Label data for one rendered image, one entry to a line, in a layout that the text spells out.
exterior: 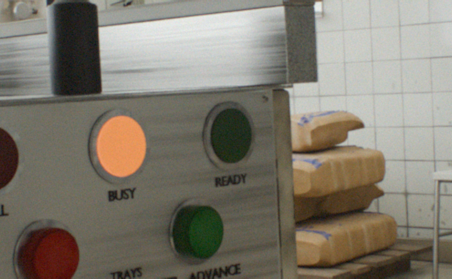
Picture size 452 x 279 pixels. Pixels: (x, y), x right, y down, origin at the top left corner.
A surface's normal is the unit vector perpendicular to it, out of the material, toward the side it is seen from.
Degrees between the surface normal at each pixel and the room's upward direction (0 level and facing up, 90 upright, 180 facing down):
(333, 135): 129
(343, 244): 90
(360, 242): 90
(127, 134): 90
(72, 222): 90
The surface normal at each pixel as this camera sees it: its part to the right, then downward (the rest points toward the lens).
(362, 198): 0.60, 0.56
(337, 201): 0.76, 0.27
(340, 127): 0.70, 0.61
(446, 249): -0.65, 0.07
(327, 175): 0.82, -0.01
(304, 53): 0.67, 0.00
